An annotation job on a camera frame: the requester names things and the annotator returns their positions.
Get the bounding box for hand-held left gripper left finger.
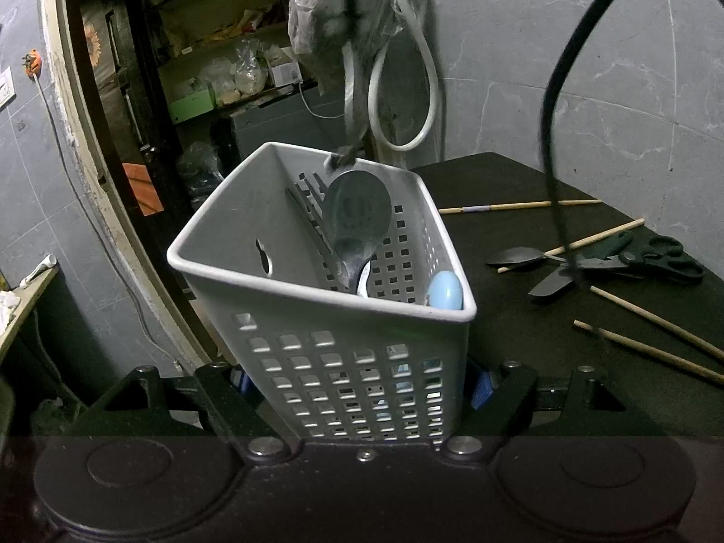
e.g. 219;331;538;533
68;363;295;459

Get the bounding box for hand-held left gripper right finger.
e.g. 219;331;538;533
438;361;660;459

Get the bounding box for white perforated utensil basket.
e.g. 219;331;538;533
167;141;476;442

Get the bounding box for light blue spoon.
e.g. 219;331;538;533
425;270;465;311

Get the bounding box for black handled knife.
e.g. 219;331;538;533
529;266;589;298

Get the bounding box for wooden chopstick with patterned band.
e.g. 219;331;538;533
439;199;603;214

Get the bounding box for dark green scissors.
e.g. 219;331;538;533
557;233;706;285

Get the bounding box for large metal spoon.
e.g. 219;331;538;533
321;34;394;261

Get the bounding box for hanging clear plastic bag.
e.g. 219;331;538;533
287;0;400;83

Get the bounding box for small white box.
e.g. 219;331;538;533
270;61;302;87

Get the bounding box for clear plastic food bag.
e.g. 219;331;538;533
232;39;267;97

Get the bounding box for small metal spoon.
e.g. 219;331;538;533
486;246;567;268

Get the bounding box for wooden storage shelf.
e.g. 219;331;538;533
141;0;306;125

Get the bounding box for grey appliance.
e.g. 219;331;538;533
215;82;371;176

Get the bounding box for metal fork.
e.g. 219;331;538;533
287;172;368;298

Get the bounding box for green box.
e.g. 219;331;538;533
168;90;217;124

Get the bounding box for orange panel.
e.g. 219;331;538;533
121;163;165;217

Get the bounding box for wooden side table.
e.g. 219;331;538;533
0;263;60;360

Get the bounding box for white tube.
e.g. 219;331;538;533
19;254;57;286

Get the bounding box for dark tall cabinet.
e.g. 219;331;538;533
76;0;182;272

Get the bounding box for sunflower sticker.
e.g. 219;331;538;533
84;19;103;69

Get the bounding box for white hose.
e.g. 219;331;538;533
367;0;441;152

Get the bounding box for black cable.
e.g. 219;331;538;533
539;0;646;281

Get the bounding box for cream door frame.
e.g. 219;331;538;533
37;0;219;377

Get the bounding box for white power cable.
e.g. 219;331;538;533
33;73;182;371

